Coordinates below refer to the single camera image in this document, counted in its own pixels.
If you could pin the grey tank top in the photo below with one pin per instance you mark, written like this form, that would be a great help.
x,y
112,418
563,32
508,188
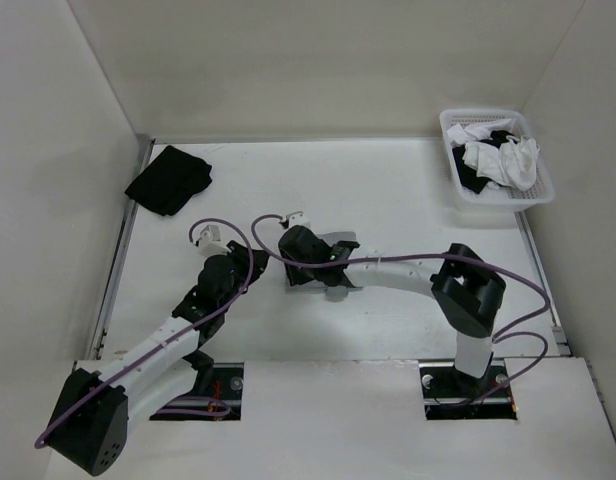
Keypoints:
x,y
297,283

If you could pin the white plastic laundry basket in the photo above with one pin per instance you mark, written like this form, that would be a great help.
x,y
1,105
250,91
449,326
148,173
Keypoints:
x,y
504,199

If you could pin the folded black tank top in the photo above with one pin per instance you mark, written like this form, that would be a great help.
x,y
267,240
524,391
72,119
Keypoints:
x,y
170,181

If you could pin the black tank top in basket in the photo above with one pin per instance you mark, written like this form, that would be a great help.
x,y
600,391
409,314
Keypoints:
x,y
470,175

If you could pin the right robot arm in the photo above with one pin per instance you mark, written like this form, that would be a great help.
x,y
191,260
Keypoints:
x,y
468,296

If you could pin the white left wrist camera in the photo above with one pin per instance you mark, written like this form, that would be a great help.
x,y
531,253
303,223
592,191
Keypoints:
x,y
209,242

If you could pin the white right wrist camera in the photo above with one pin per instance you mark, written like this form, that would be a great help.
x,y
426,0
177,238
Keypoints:
x,y
297,218

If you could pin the aluminium table edge rail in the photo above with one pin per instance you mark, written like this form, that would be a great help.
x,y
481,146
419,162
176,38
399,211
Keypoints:
x,y
104,311

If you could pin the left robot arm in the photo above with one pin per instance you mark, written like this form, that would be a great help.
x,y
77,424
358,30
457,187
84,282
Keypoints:
x,y
96,411

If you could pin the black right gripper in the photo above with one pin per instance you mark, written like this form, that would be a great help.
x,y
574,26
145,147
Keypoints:
x,y
297,276

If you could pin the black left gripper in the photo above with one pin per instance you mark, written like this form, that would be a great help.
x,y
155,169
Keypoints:
x,y
239,255

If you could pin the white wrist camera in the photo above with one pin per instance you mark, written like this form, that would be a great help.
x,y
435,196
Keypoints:
x,y
209,242
297,218

